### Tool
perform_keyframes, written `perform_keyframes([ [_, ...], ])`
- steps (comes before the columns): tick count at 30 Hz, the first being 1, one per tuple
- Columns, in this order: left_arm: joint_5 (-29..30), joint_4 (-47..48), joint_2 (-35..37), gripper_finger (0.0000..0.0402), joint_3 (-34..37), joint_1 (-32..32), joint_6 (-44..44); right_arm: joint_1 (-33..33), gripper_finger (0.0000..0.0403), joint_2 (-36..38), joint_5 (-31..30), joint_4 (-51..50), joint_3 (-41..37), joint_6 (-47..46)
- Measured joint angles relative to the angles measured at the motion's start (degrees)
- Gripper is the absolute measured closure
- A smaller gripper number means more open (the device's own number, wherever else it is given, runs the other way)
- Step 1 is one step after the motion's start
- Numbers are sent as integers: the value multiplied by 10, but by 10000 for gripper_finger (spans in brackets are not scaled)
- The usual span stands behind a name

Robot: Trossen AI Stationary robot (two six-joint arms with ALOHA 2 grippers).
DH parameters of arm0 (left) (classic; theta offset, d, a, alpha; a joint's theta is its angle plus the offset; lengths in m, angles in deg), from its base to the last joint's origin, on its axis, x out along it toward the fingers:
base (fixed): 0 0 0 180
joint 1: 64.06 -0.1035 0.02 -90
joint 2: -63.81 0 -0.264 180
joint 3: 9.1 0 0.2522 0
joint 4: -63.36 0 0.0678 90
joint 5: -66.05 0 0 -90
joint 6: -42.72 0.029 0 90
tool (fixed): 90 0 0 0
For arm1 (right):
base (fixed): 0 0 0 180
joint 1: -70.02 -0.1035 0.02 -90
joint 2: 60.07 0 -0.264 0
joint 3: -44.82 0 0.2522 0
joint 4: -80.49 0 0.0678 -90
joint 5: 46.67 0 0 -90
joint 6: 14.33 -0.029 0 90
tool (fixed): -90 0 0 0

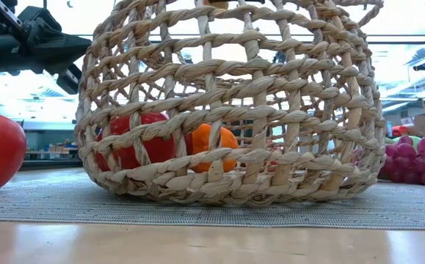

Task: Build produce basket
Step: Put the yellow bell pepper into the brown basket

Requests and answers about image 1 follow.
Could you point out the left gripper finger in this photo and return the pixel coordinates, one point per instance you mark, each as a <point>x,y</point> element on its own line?
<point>58,44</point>
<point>58,63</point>

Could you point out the red bell pepper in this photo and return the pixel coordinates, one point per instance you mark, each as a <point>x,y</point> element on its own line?
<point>157,148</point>

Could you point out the orange fruit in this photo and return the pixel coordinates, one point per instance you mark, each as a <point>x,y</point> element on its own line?
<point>201,141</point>

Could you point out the yellow bell pepper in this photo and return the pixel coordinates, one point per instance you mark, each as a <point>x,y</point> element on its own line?
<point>216,3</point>

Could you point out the green apple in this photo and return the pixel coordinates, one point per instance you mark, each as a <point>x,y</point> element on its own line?
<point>415,141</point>

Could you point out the woven straw basket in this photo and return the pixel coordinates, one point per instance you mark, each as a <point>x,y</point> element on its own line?
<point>212,187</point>

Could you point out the background shelf bench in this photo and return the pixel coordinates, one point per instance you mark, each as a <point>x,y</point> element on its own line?
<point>39,137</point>

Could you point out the grey woven placemat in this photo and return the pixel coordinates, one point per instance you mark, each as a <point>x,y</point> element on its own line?
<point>50,205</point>

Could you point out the red background box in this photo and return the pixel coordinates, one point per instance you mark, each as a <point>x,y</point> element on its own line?
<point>399,131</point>

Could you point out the purple grape bunch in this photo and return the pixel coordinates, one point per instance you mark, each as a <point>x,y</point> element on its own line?
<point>403,161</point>

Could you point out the black ceiling fixture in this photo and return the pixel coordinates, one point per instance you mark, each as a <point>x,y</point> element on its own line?
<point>422,66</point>

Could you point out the black table frame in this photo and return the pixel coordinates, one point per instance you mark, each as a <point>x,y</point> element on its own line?
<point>50,165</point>

